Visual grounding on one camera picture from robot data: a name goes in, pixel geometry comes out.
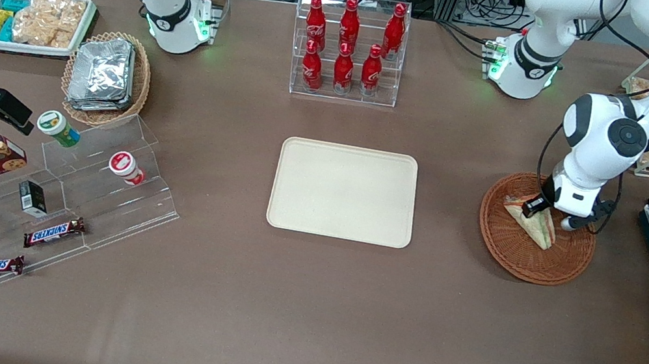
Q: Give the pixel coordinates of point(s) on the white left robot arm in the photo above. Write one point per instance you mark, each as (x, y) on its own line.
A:
(546, 21)

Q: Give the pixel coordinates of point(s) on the silver foil-wrapped pack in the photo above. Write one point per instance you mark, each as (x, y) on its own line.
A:
(93, 106)
(103, 69)

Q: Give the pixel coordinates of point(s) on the red strawberry yogurt cup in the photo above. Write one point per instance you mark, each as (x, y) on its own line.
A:
(126, 167)

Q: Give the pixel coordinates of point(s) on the beige plastic serving tray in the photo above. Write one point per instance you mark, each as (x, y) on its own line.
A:
(342, 192)

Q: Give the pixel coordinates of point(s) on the clear acrylic stepped display stand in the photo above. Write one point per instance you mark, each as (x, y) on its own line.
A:
(116, 206)

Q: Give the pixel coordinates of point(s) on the green yogurt cup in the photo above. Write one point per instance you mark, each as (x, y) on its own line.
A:
(57, 126)

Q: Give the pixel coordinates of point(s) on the teal snack packet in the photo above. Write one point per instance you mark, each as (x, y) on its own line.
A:
(15, 4)
(7, 29)

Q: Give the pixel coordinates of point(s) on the clear acrylic bottle rack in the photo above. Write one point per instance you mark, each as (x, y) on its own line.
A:
(352, 97)

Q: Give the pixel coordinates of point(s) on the small black carton box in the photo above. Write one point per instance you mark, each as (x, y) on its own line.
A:
(33, 198)

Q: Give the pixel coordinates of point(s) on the light wicker basket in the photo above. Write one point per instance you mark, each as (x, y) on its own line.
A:
(139, 85)

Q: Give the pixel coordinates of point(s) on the brown round wicker basket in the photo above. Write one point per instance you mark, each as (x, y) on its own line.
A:
(510, 253)

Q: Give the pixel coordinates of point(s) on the white rectangular snack bin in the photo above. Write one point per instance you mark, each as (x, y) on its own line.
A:
(30, 50)

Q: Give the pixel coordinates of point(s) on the triangular sandwich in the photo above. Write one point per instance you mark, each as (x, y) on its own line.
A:
(537, 231)

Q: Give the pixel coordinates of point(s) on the red Coca-Cola bottle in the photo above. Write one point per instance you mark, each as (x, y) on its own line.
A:
(371, 71)
(316, 19)
(312, 68)
(343, 70)
(350, 21)
(395, 26)

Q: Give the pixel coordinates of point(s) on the clear bag of crackers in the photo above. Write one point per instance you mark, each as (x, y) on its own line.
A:
(48, 19)

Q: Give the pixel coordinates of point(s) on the grey cylindrical wrist attachment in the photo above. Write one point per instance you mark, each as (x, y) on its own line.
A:
(571, 223)

